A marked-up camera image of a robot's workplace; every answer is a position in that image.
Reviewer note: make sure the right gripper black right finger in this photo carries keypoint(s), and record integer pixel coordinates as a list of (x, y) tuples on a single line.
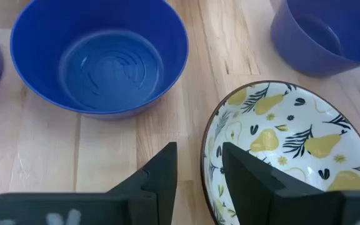
[(261, 193)]

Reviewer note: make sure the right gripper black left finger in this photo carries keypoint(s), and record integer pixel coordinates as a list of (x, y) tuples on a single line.
[(155, 187)]

